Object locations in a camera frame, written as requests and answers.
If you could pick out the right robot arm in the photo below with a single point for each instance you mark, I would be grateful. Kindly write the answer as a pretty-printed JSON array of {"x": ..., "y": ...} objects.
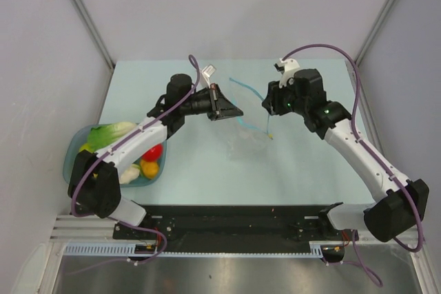
[{"x": 399, "y": 203}]

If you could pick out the green lettuce toy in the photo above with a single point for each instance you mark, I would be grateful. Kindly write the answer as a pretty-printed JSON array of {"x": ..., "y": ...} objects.
[{"x": 104, "y": 135}]

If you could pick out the orange fruit toy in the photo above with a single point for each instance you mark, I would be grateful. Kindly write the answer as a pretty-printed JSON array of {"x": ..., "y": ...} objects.
[{"x": 149, "y": 170}]

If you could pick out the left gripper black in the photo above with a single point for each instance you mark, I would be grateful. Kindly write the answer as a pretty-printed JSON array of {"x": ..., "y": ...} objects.
[{"x": 220, "y": 107}]

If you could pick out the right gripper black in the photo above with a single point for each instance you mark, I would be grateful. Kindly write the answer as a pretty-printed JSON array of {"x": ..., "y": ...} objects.
[{"x": 271, "y": 102}]

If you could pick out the clear zip top bag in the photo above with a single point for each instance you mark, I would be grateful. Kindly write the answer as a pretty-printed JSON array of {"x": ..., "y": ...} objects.
[{"x": 250, "y": 134}]

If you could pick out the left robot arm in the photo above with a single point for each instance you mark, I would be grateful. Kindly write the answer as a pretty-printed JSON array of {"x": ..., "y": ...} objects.
[{"x": 95, "y": 179}]

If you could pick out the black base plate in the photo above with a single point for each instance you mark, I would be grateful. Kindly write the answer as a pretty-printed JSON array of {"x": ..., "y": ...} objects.
[{"x": 268, "y": 229}]

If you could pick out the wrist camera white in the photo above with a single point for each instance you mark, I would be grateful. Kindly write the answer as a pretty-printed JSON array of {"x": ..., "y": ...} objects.
[
  {"x": 206, "y": 73},
  {"x": 287, "y": 68}
]

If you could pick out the red apple toy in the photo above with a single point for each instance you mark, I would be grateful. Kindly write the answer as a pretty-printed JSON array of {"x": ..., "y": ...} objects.
[{"x": 153, "y": 154}]

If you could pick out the teal plastic tray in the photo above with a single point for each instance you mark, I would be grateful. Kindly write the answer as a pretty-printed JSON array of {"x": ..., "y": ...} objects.
[{"x": 80, "y": 138}]

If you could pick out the white cauliflower toy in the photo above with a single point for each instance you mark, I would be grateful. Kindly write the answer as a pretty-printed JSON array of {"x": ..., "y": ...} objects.
[{"x": 130, "y": 174}]

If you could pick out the white cable duct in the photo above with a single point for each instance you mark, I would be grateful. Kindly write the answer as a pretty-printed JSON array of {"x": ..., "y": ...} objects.
[{"x": 123, "y": 250}]

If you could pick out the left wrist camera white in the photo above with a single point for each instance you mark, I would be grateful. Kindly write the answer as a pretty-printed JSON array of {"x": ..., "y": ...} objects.
[{"x": 206, "y": 73}]

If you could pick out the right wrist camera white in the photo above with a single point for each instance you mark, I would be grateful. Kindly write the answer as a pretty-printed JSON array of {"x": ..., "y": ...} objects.
[{"x": 287, "y": 68}]

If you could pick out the aluminium frame rail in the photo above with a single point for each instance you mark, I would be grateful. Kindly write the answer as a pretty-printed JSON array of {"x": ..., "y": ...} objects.
[{"x": 68, "y": 228}]

